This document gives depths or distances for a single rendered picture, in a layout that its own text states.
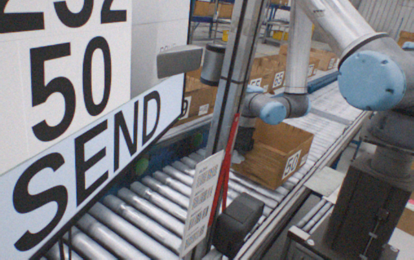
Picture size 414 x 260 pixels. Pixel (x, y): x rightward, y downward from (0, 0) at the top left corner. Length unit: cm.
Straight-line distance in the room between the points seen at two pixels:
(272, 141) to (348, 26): 101
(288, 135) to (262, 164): 39
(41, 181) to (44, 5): 14
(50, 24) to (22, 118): 8
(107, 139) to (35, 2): 18
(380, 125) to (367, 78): 25
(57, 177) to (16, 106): 9
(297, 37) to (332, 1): 31
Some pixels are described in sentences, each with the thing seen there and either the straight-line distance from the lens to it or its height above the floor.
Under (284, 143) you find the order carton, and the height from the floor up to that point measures 81.
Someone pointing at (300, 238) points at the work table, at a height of 74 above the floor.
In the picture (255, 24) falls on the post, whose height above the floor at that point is 146.
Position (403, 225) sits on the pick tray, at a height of 77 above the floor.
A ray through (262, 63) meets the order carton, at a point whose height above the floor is 100.
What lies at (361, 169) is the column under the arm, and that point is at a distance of 114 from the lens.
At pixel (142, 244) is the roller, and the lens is 112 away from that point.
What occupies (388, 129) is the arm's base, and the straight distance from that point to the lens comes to 109.
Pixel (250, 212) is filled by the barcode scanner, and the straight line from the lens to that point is 73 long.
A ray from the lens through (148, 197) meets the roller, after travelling 132.
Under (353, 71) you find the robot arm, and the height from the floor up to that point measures 138.
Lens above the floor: 150
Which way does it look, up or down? 21 degrees down
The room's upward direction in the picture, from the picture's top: 11 degrees clockwise
